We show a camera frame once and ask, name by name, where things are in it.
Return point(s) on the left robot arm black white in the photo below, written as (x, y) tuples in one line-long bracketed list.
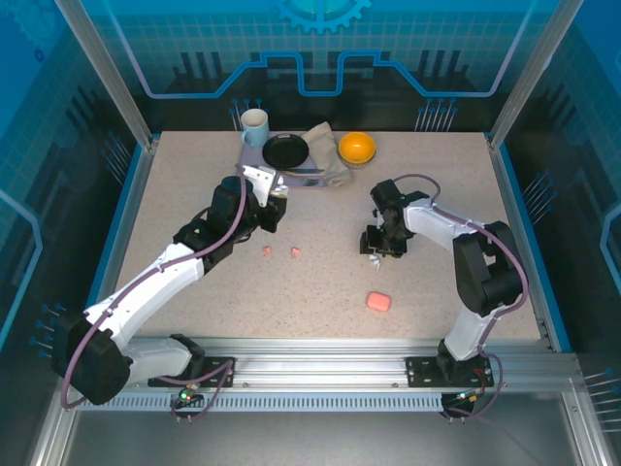
[(145, 286)]

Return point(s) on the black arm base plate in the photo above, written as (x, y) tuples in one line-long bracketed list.
[(417, 376), (157, 381)]

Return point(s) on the wooden chopstick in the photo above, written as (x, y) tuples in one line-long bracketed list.
[(290, 173)]

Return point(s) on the aluminium frame bar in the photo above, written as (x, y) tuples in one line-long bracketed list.
[(589, 432), (52, 432)]

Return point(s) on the orange patterned bowl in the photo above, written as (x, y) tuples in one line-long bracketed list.
[(356, 148)]

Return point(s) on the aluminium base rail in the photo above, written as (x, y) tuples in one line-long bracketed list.
[(315, 359)]

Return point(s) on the black round plate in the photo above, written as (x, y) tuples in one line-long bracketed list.
[(285, 151)]

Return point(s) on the light blue mug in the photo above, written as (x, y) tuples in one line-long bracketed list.
[(257, 133)]

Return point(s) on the beige folded cloth napkin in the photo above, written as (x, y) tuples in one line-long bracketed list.
[(327, 145)]

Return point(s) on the aluminium table side rail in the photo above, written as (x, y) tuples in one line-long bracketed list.
[(508, 194), (138, 194)]

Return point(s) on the small lit connector board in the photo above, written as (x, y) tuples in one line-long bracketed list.
[(186, 395), (468, 397)]

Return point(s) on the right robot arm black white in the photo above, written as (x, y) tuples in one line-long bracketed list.
[(485, 272)]

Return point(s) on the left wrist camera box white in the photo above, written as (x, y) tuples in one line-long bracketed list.
[(259, 177)]

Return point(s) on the lavender serving tray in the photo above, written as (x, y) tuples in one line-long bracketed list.
[(250, 155)]

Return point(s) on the aluminium corner post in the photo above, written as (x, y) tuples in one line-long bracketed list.
[(107, 73), (533, 73)]

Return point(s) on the pink eraser block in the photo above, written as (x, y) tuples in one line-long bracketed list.
[(379, 301)]

